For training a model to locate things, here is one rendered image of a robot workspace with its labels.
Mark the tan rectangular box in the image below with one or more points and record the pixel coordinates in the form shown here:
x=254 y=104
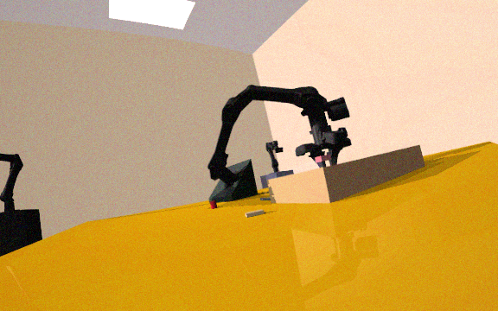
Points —
x=334 y=178

